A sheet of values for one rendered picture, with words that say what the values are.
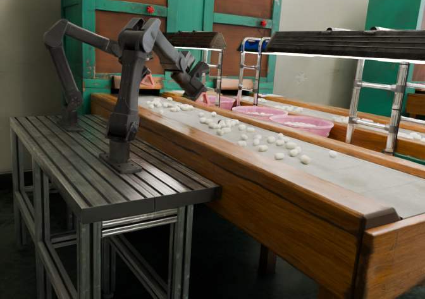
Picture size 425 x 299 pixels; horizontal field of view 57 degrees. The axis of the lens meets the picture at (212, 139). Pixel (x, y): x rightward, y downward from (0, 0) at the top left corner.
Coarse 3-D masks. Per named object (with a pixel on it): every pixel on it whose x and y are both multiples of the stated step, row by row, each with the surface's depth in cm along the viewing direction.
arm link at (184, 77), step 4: (172, 72) 152; (172, 76) 150; (176, 76) 148; (180, 76) 148; (184, 76) 149; (188, 76) 151; (176, 80) 149; (180, 80) 149; (184, 80) 150; (180, 84) 151
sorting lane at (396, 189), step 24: (192, 120) 168; (216, 120) 171; (264, 144) 132; (312, 144) 136; (312, 168) 107; (336, 168) 108; (360, 168) 110; (384, 168) 111; (360, 192) 90; (384, 192) 91; (408, 192) 92; (408, 216) 78
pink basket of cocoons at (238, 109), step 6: (234, 108) 194; (240, 108) 199; (246, 108) 201; (252, 108) 202; (258, 108) 202; (264, 108) 201; (270, 108) 200; (246, 114) 179; (252, 114) 177; (258, 114) 177; (264, 114) 177; (276, 114) 197; (282, 114) 180; (282, 120) 184
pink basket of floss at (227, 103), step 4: (208, 96) 238; (212, 96) 238; (212, 100) 238; (220, 100) 237; (224, 100) 236; (228, 100) 233; (232, 100) 230; (212, 104) 214; (220, 104) 215; (224, 104) 216; (228, 104) 219; (232, 104) 223; (224, 108) 218; (228, 108) 221
